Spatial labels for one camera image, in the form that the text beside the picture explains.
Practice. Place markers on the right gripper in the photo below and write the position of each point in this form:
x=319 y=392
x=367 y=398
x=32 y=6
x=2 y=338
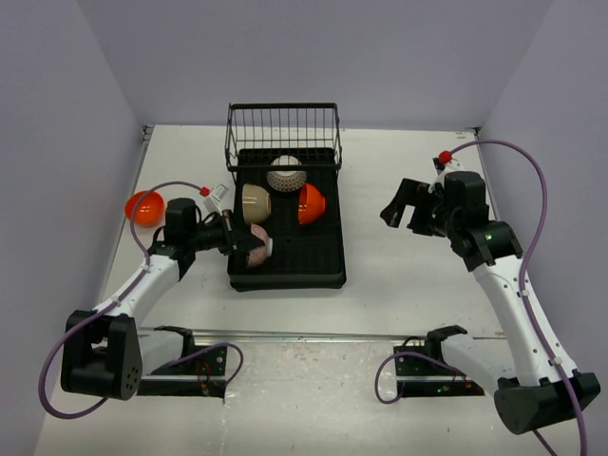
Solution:
x=417 y=194

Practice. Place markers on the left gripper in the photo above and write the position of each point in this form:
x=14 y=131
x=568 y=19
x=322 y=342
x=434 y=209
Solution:
x=245 y=240

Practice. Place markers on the pink floral ceramic bowl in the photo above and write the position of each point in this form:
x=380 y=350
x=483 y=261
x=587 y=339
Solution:
x=257 y=256

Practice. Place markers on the beige ceramic bowl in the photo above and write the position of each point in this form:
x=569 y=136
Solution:
x=256 y=203

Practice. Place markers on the orange plastic bowl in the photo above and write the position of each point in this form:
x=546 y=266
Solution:
x=311 y=204
x=148 y=210

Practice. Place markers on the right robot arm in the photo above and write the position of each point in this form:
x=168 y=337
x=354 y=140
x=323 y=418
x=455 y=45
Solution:
x=542 y=386

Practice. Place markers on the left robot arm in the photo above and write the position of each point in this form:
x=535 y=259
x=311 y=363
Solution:
x=104 y=354

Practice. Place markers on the black dish rack tray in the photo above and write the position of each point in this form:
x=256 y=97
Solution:
x=304 y=256

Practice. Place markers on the brown patterned white bowl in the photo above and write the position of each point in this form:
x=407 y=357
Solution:
x=286 y=181

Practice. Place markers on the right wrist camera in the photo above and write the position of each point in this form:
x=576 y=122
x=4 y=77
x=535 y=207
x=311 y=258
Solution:
x=445 y=164

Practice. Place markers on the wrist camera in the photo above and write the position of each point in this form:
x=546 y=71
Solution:
x=445 y=164
x=218 y=199

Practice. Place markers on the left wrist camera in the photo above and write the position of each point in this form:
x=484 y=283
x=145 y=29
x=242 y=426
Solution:
x=218 y=199

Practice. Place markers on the black wire basket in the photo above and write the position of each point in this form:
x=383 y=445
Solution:
x=257 y=134

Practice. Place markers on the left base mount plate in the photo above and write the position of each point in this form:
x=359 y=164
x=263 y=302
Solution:
x=203 y=377

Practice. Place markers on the base mount plate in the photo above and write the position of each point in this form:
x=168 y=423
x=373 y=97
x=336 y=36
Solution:
x=203 y=377
x=419 y=378

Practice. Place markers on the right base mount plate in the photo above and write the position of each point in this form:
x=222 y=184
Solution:
x=419 y=378

